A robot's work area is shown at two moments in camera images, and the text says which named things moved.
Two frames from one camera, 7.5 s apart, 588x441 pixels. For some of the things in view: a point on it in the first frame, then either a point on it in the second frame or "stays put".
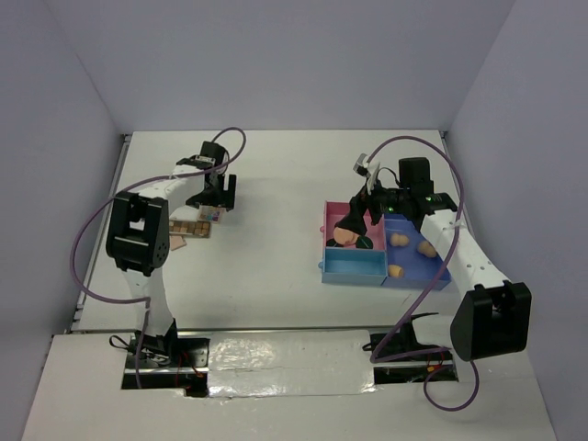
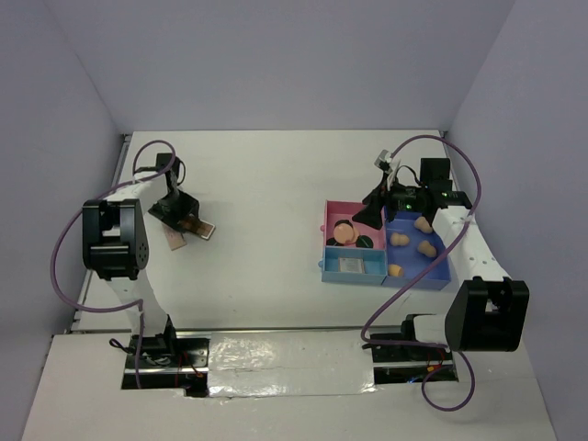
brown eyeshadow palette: (190, 228) stays put
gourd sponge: (425, 248) stays put
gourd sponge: (399, 240) stays put
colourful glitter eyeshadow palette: (210, 214) to (351, 265)
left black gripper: (223, 198) to (189, 205)
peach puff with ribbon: (344, 237) stays put
